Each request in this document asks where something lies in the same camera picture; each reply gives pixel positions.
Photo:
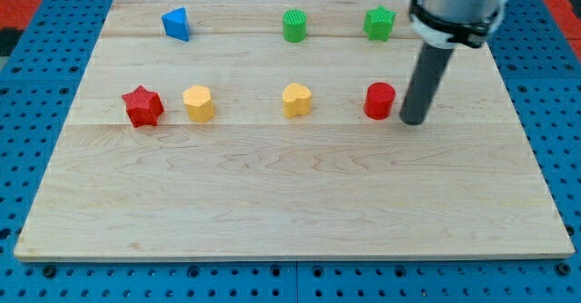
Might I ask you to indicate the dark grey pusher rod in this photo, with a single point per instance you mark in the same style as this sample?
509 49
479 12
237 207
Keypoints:
429 70

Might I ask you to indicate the red cylinder block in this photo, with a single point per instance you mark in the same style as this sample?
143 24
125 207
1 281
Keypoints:
379 100

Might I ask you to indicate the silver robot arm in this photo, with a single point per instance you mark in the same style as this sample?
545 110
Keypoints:
442 25

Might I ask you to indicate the yellow heart block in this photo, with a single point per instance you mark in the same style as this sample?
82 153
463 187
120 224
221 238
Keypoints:
296 100

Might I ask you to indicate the green star block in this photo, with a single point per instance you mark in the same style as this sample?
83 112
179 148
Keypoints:
378 23

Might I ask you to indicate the green cylinder block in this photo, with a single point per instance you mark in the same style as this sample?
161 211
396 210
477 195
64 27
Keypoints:
294 25

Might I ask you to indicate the wooden board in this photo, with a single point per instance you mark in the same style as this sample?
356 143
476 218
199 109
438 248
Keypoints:
251 184

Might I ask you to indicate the yellow hexagon block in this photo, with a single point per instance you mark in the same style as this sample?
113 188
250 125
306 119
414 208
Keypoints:
198 103

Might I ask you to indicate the blue triangle block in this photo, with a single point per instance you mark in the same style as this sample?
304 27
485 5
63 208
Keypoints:
176 25

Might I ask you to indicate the red star block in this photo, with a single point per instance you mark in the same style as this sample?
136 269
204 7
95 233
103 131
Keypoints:
143 107

